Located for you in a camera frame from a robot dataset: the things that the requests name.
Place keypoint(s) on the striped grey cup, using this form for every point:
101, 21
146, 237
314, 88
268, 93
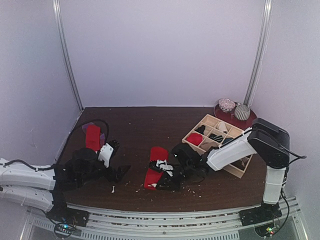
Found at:
242, 112

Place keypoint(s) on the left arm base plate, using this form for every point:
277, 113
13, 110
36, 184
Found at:
69, 216

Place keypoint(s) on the tan sock roll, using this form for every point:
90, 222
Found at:
207, 145

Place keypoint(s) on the aluminium frame post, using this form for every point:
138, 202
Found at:
260, 51
66, 57

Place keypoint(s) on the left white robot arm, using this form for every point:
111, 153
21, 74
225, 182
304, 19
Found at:
43, 186

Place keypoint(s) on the left aluminium frame post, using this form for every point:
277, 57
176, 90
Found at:
66, 57

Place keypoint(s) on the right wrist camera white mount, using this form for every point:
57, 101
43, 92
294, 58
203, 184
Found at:
165, 167

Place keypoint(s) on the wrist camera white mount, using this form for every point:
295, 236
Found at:
105, 154
165, 167

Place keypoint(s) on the patterned white bowl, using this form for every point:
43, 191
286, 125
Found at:
226, 105

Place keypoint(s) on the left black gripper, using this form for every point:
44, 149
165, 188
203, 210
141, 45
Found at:
119, 174

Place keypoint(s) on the black sock in box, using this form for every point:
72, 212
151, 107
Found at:
201, 129

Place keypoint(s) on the right aluminium frame post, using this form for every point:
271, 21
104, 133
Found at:
260, 51

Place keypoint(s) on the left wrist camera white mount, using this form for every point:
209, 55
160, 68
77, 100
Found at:
105, 154

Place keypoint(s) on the red sock with striped cuff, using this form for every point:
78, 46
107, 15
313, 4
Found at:
92, 137

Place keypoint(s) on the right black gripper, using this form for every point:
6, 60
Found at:
170, 175

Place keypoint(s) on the purple orange striped sock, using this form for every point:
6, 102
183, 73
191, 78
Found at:
102, 135

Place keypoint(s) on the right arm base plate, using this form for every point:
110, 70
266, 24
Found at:
258, 215

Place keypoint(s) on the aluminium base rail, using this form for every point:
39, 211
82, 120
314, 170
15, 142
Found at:
107, 224

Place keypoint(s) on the rolled red sock in box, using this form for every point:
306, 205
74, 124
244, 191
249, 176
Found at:
195, 139

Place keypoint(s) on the wooden compartment organiser box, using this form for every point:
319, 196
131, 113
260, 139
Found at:
211, 123

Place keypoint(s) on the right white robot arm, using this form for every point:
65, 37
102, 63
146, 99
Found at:
263, 138

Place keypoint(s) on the black white striped sock roll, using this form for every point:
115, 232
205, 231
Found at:
217, 138

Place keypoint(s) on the cream sock with brown toe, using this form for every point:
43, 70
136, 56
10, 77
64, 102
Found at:
222, 127

